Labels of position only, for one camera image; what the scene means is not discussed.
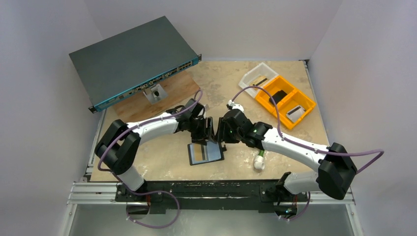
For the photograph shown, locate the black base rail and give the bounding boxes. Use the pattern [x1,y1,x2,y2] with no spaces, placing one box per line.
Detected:
[115,179,308,216]

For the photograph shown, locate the white plastic bin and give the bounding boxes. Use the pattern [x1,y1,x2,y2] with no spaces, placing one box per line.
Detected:
[238,62,279,89]

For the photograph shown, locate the wooden board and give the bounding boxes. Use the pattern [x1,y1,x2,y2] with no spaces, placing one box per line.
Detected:
[107,71,200,122]

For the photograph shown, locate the gold card in white bin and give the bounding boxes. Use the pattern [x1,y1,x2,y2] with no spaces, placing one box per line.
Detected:
[250,76,269,87]

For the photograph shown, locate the black leather card holder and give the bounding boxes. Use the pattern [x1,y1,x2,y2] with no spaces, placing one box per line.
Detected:
[187,142,227,166]

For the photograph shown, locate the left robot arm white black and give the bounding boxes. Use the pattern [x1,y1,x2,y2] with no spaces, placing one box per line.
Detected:
[94,98,224,201]

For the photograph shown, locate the black card in yellow bin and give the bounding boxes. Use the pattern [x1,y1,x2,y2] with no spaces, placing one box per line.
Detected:
[269,90,288,105]

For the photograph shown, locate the silver card in yellow bin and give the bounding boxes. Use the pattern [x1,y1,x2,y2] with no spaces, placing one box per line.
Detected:
[286,105,305,123]

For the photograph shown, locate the grey blue network switch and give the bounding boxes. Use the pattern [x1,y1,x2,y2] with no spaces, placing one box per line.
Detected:
[69,16,202,113]

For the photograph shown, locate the small metal bracket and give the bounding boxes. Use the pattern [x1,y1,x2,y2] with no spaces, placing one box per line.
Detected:
[143,84,168,104]

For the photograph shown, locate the yellow plastic bin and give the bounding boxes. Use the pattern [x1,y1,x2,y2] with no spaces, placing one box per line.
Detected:
[255,76,316,130]

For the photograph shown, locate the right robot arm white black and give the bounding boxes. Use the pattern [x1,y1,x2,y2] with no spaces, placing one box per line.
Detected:
[217,105,357,200]

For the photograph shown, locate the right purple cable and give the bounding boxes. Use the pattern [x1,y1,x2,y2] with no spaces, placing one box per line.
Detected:
[229,86,385,175]

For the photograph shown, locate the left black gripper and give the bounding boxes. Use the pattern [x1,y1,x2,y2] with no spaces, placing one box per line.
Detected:
[186,116,216,146]

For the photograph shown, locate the green white pipe fitting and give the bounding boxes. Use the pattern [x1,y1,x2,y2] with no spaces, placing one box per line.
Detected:
[253,150,265,170]

